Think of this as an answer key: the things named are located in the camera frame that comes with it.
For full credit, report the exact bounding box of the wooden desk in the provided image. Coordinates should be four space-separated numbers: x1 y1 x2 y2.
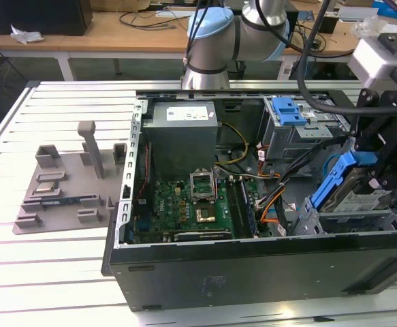
0 10 192 81
283 0 397 65

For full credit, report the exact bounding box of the grey parts rack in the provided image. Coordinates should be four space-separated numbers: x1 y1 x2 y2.
12 121 128 235

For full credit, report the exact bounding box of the blue cardboard box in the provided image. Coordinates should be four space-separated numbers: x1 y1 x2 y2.
371 0 390 14

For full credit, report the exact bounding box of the hard disk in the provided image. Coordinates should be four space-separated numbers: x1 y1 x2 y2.
309 151 397 214

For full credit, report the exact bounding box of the crumpled white paper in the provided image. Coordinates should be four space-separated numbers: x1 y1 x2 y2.
10 23 46 45

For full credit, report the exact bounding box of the orange wire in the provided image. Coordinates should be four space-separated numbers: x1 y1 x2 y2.
259 196 287 225

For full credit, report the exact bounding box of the yellow wire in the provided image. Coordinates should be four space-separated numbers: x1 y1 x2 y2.
215 122 250 168

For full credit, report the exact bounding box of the green motherboard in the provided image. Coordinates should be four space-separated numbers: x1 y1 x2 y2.
131 176 270 239

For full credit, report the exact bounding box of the black PC case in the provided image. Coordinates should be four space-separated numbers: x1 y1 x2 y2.
101 80 397 313

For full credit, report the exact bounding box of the blue wire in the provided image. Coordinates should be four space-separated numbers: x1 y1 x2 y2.
323 155 341 187

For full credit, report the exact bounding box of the black RAM slot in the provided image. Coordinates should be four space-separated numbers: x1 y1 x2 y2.
225 176 245 239

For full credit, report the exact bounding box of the grey power supply unit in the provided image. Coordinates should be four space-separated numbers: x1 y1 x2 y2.
140 101 219 178

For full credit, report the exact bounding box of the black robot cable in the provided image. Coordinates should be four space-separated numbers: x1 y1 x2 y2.
296 0 397 115

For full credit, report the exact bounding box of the black graphics card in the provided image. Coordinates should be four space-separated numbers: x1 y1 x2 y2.
172 228 234 243

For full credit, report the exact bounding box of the clear plastic bag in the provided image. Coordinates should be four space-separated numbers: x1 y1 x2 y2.
353 18 388 39

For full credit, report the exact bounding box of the metal socket cover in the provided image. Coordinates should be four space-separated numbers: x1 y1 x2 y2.
189 168 218 204

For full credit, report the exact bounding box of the small black cube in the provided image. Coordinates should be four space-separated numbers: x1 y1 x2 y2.
319 12 340 34

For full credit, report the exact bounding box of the black computer tower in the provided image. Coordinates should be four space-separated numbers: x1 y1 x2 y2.
0 0 93 37

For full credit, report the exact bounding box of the metal disk bay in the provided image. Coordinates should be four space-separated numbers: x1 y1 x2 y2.
291 196 397 236

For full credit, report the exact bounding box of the installed RAM stick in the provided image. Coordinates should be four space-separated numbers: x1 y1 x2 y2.
239 177 257 238

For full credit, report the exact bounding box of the CPU socket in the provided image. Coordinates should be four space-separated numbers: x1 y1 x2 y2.
195 202 217 223

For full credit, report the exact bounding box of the metal drive cage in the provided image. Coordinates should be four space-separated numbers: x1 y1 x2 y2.
262 97 354 163

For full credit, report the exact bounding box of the blue drive latch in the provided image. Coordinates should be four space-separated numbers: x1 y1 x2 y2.
272 97 305 126

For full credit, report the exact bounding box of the red wire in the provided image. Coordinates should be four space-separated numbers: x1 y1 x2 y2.
139 142 152 202

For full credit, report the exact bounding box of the black desktop box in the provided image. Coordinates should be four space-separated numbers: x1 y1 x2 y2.
285 9 300 35

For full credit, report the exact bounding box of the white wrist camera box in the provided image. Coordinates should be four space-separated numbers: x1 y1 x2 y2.
349 36 397 90

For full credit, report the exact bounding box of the black cable bundle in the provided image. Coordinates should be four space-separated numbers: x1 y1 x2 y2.
255 136 351 208

